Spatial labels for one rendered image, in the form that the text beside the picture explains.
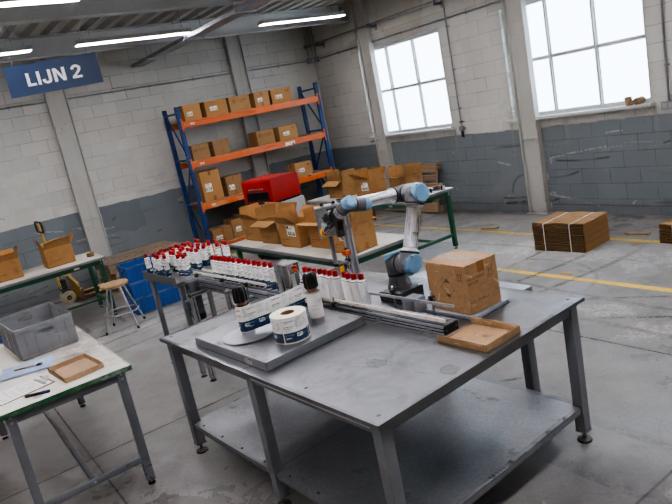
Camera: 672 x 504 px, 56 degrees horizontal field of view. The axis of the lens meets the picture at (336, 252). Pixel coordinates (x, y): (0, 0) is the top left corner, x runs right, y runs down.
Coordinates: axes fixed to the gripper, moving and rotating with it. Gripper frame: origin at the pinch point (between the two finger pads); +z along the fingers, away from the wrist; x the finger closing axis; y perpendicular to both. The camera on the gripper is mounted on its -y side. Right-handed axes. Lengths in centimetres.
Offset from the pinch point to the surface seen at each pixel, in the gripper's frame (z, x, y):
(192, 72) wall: 544, -326, 524
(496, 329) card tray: -65, -13, -96
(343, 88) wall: 502, -577, 411
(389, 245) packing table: 123, -146, 8
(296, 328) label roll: -2, 50, -45
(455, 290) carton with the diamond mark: -47, -21, -69
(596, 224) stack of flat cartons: 114, -410, -59
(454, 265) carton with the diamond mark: -56, -21, -57
